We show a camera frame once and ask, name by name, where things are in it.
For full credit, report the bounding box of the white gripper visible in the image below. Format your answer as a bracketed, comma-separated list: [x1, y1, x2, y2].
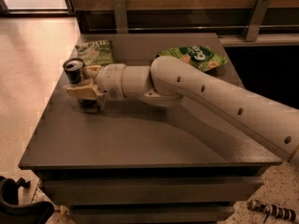
[64, 63, 126, 101]

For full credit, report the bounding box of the red bull can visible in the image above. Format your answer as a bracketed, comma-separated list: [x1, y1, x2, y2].
[62, 57, 98, 108]

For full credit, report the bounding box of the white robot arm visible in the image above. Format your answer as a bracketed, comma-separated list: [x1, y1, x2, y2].
[63, 56, 299, 166]

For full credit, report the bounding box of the green chip bag left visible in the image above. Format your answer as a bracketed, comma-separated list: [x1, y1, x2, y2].
[76, 39, 114, 66]

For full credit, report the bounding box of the grey drawer cabinet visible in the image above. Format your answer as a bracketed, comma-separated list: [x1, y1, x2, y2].
[18, 32, 284, 224]

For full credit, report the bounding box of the green snack bag right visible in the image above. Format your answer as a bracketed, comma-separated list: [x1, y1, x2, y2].
[157, 46, 228, 72]

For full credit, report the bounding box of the black chair base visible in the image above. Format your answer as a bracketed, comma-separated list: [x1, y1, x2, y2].
[0, 175, 56, 224]

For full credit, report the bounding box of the black white striped stick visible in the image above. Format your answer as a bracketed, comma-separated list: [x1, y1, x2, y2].
[247, 199, 299, 224]

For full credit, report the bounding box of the left metal bracket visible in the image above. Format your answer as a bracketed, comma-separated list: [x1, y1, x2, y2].
[113, 0, 128, 34]

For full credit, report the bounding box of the metal bracket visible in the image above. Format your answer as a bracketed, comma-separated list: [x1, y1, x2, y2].
[242, 0, 271, 42]
[113, 0, 128, 34]

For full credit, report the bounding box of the right metal bracket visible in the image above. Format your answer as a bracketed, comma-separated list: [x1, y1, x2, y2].
[242, 0, 271, 42]

